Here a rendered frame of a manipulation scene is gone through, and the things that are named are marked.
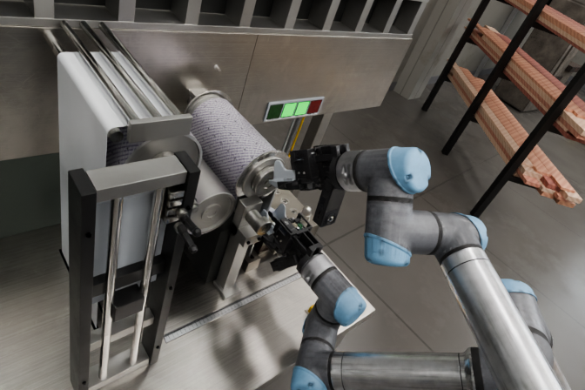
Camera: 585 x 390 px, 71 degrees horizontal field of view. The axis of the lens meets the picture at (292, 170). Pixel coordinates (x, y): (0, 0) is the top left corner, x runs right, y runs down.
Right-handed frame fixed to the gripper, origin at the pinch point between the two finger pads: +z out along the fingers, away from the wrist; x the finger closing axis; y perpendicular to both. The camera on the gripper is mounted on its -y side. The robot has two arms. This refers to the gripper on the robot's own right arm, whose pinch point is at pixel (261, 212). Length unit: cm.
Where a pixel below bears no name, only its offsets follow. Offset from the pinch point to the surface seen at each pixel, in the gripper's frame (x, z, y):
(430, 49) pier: -391, 182, -44
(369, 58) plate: -62, 31, 27
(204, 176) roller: 17.9, 3.5, 14.4
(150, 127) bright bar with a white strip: 36, -5, 36
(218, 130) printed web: 10.9, 11.6, 20.0
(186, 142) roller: 27.1, -1.4, 28.8
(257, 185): 9.5, -4.5, 16.1
